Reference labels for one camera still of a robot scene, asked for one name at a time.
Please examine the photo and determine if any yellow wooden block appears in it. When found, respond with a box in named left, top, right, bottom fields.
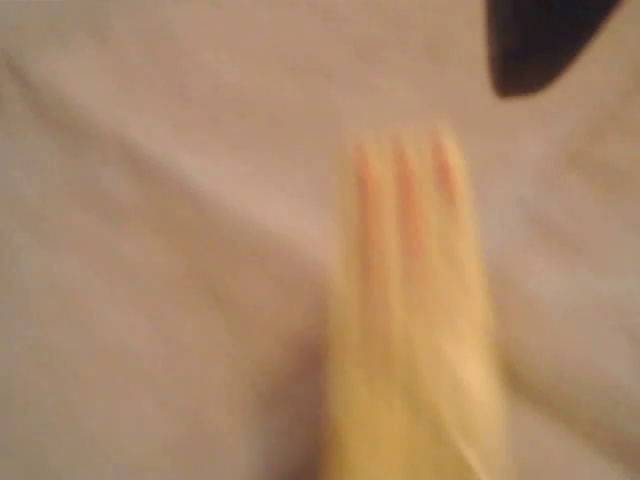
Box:
left=317, top=124, right=509, bottom=480

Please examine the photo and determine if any beige wrinkled cloth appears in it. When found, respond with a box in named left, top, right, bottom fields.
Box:
left=0, top=0, right=640, bottom=480

